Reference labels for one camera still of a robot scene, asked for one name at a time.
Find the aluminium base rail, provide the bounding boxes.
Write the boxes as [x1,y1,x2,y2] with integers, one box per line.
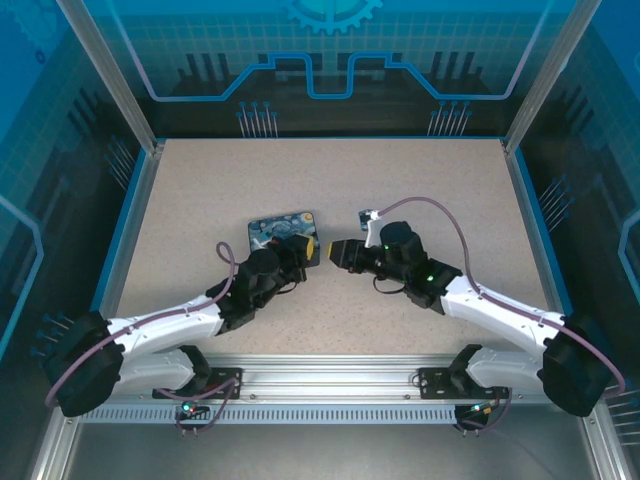
[107,352,549,401]

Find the aluminium corner frame beam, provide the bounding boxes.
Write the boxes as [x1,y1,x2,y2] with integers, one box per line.
[27,413,82,480]
[579,402,629,480]

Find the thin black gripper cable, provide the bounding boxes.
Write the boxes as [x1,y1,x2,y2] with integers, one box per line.
[276,277,308,298]
[371,275,408,298]

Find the aluminium side rail blue trim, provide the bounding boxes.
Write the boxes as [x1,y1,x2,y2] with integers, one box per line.
[92,142,166,321]
[501,139,572,321]

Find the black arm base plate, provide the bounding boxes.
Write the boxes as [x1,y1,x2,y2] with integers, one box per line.
[151,366,245,401]
[416,366,512,401]

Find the starry night print tin box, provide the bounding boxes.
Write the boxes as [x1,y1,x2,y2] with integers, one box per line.
[248,209,323,266]

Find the slotted grey cable duct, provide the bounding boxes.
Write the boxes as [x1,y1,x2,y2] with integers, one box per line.
[79,403,501,427]

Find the aluminium frame post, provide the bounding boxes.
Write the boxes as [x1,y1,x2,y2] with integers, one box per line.
[55,0,167,154]
[501,0,587,154]

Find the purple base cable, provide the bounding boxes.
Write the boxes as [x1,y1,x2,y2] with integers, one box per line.
[173,377,242,436]
[451,387,513,437]

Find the grey metal shelf plate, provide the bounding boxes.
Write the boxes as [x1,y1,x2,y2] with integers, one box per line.
[62,422,599,480]

